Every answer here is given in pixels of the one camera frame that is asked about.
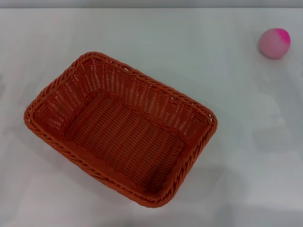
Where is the orange woven plastic basket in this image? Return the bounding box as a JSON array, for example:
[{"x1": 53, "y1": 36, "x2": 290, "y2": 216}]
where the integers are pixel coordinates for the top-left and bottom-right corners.
[{"x1": 23, "y1": 51, "x2": 218, "y2": 210}]

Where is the pink peach toy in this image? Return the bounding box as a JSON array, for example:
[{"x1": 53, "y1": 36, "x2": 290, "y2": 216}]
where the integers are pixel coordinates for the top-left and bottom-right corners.
[{"x1": 258, "y1": 27, "x2": 291, "y2": 60}]

